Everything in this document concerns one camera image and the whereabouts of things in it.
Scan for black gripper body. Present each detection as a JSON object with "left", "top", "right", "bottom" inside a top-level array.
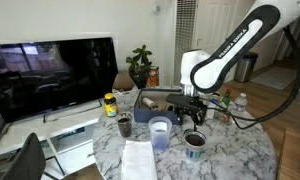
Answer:
[{"left": 166, "top": 94, "right": 207, "bottom": 125}]

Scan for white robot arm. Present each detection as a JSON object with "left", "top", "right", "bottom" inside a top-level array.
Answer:
[{"left": 166, "top": 0, "right": 300, "bottom": 126}]

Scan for clear plastic cup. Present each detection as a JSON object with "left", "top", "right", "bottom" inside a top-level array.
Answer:
[{"left": 148, "top": 116, "right": 172, "bottom": 152}]

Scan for blue cardboard box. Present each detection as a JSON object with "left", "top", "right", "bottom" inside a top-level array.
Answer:
[{"left": 133, "top": 89, "right": 181, "bottom": 125}]

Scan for white tube in box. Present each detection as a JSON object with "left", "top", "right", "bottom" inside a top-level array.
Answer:
[{"left": 142, "top": 97, "right": 156, "bottom": 108}]

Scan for orange snack box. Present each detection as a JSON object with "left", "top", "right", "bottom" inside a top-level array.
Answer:
[{"left": 146, "top": 66, "right": 159, "bottom": 87}]

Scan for brown cardboard box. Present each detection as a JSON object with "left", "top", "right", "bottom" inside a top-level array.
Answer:
[{"left": 112, "top": 73, "right": 134, "bottom": 91}]

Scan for white bottle blue cap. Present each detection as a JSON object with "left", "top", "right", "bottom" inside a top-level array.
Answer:
[{"left": 207, "top": 98, "right": 218, "bottom": 119}]

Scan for green glass bottle red cap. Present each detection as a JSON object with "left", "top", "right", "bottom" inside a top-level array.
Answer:
[{"left": 222, "top": 88, "right": 231, "bottom": 108}]

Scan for clear water bottle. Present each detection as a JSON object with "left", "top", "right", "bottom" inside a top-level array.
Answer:
[{"left": 232, "top": 93, "right": 247, "bottom": 117}]

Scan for green potted plant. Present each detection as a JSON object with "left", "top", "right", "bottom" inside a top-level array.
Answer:
[{"left": 126, "top": 45, "right": 152, "bottom": 89}]

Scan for silver trash can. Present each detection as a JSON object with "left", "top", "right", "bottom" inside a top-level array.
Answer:
[{"left": 234, "top": 52, "right": 258, "bottom": 83}]

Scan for white folded paper napkin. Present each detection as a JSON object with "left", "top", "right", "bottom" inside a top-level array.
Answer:
[{"left": 121, "top": 141, "right": 157, "bottom": 180}]

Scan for yellow lid vitamin bottle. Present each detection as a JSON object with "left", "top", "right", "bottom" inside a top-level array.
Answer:
[{"left": 104, "top": 93, "right": 118, "bottom": 117}]

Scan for white tv stand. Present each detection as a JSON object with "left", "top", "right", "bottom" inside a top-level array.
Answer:
[{"left": 0, "top": 100, "right": 104, "bottom": 179}]

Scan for flat screen television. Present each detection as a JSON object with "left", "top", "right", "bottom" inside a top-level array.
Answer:
[{"left": 0, "top": 37, "right": 118, "bottom": 123}]

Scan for black chair back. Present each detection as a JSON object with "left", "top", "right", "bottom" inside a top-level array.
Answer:
[{"left": 0, "top": 133, "right": 46, "bottom": 180}]

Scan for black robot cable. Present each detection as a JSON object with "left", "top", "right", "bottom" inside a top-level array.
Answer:
[{"left": 206, "top": 26, "right": 300, "bottom": 130}]

